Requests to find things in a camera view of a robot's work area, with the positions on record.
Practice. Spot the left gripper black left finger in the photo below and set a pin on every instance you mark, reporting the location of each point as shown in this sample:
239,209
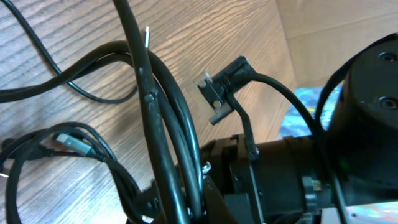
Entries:
171,198

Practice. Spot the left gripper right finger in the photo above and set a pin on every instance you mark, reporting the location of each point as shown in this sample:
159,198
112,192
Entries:
217,212

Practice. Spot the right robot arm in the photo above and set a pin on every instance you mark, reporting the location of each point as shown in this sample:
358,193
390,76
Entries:
349,158

